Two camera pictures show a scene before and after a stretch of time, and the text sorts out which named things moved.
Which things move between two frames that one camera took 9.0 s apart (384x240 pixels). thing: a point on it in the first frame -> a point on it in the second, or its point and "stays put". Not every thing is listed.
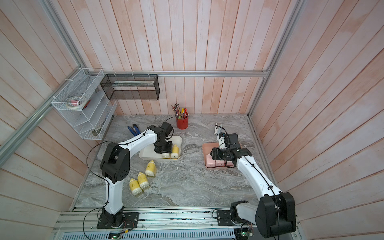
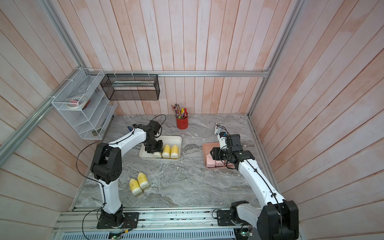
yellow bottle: (175, 152) stays put
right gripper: (216, 155) stays put
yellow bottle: (165, 155) stays put
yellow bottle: (151, 170) -> (157, 154)
